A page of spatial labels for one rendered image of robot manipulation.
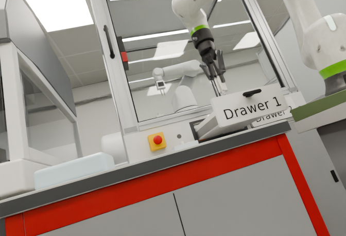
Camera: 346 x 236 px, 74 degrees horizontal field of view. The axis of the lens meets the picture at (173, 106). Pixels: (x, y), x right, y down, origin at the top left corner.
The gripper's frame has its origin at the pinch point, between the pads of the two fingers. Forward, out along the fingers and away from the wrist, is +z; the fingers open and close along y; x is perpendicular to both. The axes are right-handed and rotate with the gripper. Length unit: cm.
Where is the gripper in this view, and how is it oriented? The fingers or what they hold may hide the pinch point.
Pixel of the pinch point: (220, 84)
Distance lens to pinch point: 101.3
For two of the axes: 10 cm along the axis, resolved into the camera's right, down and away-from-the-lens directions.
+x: 7.7, -0.5, 6.3
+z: 2.9, 9.1, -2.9
